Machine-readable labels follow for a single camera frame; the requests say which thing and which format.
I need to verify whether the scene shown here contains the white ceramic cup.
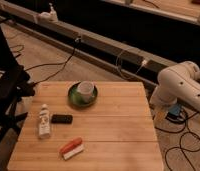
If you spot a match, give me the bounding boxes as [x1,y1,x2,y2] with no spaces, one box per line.
[77,81,94,101]

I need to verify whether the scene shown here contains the blue robot base plug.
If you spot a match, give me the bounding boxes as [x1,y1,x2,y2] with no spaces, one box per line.
[168,104,182,118]

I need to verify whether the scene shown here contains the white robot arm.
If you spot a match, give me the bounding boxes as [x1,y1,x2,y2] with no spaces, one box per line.
[150,61,200,112]

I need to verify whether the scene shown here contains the green saucer plate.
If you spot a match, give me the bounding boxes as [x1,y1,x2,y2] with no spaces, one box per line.
[68,83,98,108]

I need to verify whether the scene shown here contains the small black box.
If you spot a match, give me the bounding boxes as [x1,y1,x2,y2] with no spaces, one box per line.
[51,115,73,124]

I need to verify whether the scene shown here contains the white squeeze bottle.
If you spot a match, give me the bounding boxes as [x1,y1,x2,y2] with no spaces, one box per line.
[38,104,51,139]

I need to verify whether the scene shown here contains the black office chair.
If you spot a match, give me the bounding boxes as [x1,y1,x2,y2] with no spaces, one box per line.
[0,13,37,151]

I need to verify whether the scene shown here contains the long grey rail beam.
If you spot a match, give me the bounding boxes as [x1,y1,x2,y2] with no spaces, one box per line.
[0,0,200,91]

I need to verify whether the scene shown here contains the black floor cable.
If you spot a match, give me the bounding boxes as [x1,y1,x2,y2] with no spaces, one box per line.
[9,36,82,84]

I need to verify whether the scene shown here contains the white device on rail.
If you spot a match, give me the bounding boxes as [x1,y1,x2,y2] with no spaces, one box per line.
[38,3,58,22]

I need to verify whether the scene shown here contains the black cables near robot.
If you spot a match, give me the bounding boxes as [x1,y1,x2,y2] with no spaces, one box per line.
[152,106,200,171]

